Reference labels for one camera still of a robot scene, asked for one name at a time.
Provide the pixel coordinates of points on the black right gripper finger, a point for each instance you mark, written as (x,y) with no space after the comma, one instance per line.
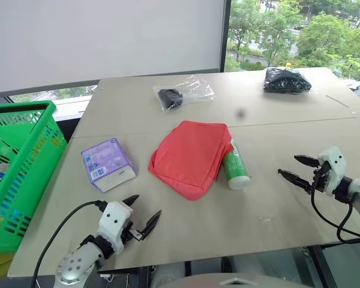
(297,180)
(307,160)

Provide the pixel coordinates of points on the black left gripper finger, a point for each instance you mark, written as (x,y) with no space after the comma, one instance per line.
(131,201)
(151,225)

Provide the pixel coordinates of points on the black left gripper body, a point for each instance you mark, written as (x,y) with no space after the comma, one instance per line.
(128,231)

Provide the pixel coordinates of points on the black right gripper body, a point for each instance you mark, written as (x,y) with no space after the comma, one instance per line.
(320,178)

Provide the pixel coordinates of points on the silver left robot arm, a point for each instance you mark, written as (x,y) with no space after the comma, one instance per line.
(78,265)

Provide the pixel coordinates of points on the green plastic shopping basket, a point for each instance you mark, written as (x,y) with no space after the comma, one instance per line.
(27,168)

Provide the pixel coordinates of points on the purple tissue pack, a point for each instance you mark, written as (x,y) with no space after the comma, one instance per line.
(108,163)

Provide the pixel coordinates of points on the green white bottle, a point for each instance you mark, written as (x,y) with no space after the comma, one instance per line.
(235,169)

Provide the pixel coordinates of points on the red fabric pouch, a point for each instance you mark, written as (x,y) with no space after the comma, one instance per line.
(189,156)

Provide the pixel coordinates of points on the black filled plastic bag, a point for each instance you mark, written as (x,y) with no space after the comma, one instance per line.
(285,80)

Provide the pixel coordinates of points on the grey robot torso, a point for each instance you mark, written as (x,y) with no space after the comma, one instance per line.
(228,280)

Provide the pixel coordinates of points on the clear bag with black item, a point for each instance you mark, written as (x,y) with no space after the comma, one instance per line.
(180,94)

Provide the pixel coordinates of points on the white roller blind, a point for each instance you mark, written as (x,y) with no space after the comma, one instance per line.
(102,39)

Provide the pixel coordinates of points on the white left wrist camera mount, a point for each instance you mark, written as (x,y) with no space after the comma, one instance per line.
(114,220)

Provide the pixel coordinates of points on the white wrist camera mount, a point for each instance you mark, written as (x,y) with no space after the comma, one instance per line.
(114,220)
(336,168)

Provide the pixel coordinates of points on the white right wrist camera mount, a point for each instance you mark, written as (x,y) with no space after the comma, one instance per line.
(336,168)

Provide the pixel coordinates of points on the black window frame post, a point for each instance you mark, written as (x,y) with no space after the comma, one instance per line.
(224,33)

